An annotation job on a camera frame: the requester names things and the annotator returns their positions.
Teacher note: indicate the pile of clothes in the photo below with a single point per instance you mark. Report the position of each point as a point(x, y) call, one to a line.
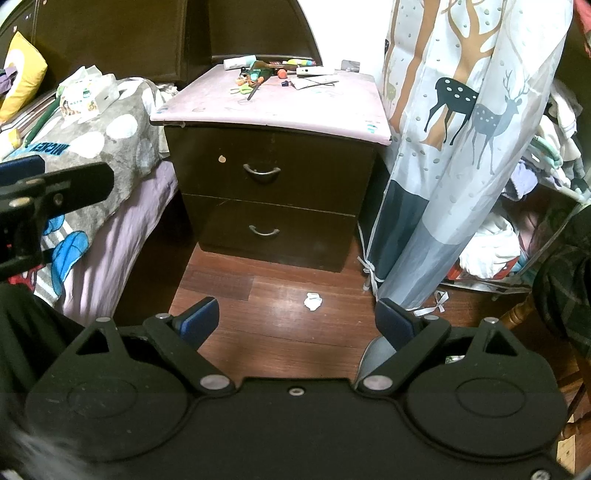
point(498, 244)

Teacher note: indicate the black pen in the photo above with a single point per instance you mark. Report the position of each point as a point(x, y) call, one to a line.
point(254, 91)

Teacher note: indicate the grey polka dot blanket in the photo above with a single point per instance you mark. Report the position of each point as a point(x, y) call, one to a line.
point(106, 143)

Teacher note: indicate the green curved strip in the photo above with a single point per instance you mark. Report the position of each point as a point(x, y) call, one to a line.
point(41, 121)

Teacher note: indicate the dark wooden drawer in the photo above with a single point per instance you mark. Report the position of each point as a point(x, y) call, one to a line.
point(300, 235)
point(304, 170)

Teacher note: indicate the white paper scrap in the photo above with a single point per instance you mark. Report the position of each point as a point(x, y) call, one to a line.
point(313, 301)

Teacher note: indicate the white square router box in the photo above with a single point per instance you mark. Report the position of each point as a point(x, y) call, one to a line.
point(314, 70)

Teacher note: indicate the dark wooden headboard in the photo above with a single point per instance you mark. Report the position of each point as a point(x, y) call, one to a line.
point(115, 32)

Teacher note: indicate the deer print wardrobe cover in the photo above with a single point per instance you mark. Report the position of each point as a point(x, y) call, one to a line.
point(461, 184)

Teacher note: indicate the dark plaid cloth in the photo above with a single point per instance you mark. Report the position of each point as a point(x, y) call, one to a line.
point(565, 295)

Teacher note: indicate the dark wooden nightstand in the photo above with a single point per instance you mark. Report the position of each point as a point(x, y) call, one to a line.
point(277, 184)

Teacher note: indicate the yellow pillow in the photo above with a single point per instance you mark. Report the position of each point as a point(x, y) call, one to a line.
point(21, 78)

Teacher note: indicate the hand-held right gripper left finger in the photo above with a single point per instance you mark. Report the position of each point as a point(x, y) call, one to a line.
point(203, 316)

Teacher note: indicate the silver wall hook plate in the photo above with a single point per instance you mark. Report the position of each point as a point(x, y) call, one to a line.
point(349, 65)

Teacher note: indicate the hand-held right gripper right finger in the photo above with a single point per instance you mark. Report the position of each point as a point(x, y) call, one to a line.
point(392, 319)

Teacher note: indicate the wooden chair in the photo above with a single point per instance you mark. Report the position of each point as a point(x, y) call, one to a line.
point(519, 314)

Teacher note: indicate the white bottle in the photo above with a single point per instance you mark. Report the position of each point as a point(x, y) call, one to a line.
point(238, 62)

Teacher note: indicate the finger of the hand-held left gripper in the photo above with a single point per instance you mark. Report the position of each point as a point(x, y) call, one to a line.
point(21, 167)
point(69, 184)

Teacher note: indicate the pink bed sheet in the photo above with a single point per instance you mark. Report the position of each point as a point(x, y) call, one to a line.
point(120, 230)

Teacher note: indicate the yellow-green capsule toy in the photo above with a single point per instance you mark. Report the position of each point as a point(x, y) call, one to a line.
point(295, 61)

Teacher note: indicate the white printed tissue pack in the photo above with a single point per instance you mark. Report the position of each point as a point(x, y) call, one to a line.
point(87, 97)

